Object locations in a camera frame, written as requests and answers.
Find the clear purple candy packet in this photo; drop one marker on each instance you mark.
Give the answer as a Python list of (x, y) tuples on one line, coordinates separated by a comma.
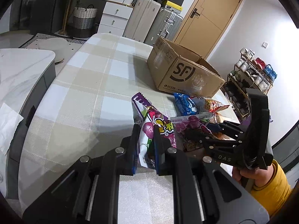
[(184, 122)]

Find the beige checked tablecloth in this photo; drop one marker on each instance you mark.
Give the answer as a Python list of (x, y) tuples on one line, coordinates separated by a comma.
[(93, 86)]

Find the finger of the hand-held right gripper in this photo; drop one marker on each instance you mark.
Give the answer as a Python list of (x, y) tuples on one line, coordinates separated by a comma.
[(205, 142), (213, 127)]

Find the person's right hand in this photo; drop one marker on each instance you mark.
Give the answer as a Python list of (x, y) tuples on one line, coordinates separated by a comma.
[(247, 174)]

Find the round beige low table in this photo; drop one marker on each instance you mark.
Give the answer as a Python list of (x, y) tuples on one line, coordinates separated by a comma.
[(49, 49)]

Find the brown snack packet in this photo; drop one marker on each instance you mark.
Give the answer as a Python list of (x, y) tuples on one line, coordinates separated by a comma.
[(191, 146)]

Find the yellow black shoe box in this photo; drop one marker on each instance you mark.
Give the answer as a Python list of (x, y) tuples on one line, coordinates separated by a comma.
[(174, 5)]

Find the dark refrigerator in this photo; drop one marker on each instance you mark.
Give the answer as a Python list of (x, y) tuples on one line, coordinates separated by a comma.
[(46, 11)]

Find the wooden door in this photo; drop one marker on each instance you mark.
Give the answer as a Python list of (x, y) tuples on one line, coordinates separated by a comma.
[(210, 16)]

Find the orange bread packet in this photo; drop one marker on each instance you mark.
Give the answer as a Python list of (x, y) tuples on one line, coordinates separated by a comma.
[(219, 117)]

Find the blue cookie packet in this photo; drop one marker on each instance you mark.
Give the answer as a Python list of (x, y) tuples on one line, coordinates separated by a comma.
[(185, 102)]

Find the purple snack packet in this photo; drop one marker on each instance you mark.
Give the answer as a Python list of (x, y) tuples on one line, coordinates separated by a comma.
[(148, 126)]

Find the white light switch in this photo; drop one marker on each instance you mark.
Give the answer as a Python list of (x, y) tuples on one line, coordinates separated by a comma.
[(265, 44)]

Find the white drawer desk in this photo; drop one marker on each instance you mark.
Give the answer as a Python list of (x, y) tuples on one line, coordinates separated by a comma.
[(116, 11)]

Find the patterned rug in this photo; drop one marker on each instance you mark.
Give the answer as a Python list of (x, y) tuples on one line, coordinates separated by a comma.
[(77, 41)]

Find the silver suitcase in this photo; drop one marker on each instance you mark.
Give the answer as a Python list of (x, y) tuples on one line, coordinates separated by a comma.
[(163, 25)]

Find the orange red snack packet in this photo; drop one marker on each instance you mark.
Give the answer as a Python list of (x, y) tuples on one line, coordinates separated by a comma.
[(213, 105)]

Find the beige suitcase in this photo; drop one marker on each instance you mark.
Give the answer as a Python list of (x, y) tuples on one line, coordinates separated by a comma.
[(140, 18)]

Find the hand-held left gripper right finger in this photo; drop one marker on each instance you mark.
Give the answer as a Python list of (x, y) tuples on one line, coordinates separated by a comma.
[(158, 152)]

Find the person's right forearm yellow sleeve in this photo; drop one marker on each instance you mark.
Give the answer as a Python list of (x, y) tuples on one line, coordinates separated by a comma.
[(273, 191)]

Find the metal shoe rack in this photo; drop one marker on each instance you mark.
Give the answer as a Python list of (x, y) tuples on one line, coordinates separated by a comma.
[(236, 98)]

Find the woven laundry basket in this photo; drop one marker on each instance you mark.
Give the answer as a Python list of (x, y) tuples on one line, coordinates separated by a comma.
[(84, 18)]

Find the rows of shoes on rack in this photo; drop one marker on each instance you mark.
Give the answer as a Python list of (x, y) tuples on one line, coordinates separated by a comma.
[(257, 74)]

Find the brown cardboard box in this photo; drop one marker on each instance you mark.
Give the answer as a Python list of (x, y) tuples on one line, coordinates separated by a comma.
[(177, 74)]

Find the white paper towel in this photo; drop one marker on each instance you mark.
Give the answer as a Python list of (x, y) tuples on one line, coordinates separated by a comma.
[(8, 126)]

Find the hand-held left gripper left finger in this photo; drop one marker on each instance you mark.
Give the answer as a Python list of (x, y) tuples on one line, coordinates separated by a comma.
[(134, 152)]

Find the white marble top cabinet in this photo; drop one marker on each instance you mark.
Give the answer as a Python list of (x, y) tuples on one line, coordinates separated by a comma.
[(21, 70)]

